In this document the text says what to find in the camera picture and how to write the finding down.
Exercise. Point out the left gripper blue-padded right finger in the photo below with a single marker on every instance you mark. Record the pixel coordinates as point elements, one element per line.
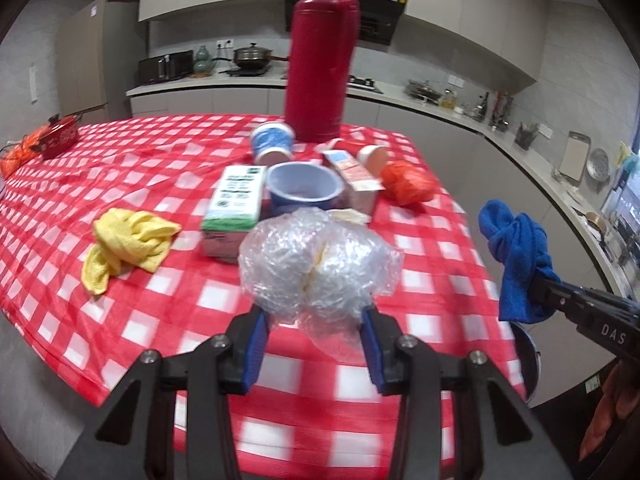
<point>495,434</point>

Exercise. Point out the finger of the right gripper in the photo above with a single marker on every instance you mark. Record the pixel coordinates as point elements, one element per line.
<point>583,305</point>

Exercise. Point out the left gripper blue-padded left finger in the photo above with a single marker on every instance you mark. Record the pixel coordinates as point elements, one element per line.
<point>131,436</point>

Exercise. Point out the blue cloth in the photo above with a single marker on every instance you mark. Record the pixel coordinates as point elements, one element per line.
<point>520,244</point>

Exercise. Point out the clear plastic bag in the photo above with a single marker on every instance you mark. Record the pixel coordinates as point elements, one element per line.
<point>313,270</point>

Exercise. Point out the yellow cloth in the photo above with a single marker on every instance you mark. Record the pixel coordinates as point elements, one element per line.
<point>126,239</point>

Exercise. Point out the green white carton box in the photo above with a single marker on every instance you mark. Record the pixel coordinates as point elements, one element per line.
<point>234,209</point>

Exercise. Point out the orange plastic bag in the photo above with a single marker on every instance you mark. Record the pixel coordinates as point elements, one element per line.
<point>408,184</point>

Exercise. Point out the pink white milk carton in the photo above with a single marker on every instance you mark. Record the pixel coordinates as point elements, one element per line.
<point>360,187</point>

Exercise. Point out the blue plastic bowl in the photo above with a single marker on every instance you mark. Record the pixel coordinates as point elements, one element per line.
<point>294,185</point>

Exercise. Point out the red paper cup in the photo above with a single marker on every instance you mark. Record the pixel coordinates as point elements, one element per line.
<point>371,156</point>

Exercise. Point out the blue white paper cup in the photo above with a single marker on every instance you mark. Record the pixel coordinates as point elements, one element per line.
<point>272,143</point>

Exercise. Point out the black trash bucket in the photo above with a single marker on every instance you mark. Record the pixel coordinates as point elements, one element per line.
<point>530,359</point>

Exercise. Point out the kitchen sink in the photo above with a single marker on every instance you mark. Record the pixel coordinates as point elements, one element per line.
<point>604,235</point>

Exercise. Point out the right hand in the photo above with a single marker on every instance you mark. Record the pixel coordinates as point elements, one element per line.
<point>620,398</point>

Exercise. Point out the round metal strainer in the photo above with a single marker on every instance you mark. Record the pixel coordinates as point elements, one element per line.
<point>598,165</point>

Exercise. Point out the white cutting board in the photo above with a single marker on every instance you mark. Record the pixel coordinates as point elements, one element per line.
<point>574,159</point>

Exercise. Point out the red white checkered tablecloth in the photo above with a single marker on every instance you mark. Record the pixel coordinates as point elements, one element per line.
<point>307,416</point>

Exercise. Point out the black utensil holder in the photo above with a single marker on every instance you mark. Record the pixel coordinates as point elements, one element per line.
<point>525,135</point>

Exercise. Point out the dish rack with dishes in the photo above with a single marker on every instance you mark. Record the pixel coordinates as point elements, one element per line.
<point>422,91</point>

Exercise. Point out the red box on table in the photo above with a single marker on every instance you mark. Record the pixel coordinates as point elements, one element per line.
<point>60,134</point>

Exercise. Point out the gas stove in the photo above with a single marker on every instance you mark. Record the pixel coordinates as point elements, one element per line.
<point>364,84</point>

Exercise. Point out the orange net bag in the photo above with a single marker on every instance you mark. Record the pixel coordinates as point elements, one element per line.
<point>16,154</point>

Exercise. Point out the black microwave oven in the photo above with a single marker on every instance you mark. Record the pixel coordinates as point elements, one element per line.
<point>165,67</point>

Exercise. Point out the green ceramic vase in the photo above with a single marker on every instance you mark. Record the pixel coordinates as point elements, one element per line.
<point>203,62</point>

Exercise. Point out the black cooking pot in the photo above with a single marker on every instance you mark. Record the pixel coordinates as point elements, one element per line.
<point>253,57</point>

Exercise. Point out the black range hood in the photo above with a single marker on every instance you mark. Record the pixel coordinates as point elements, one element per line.
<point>378,19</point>

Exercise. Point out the beige refrigerator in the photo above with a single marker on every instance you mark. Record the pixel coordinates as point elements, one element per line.
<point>97,52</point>

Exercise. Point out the red thermos flask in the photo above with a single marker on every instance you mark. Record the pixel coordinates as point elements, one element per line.
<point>323,38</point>

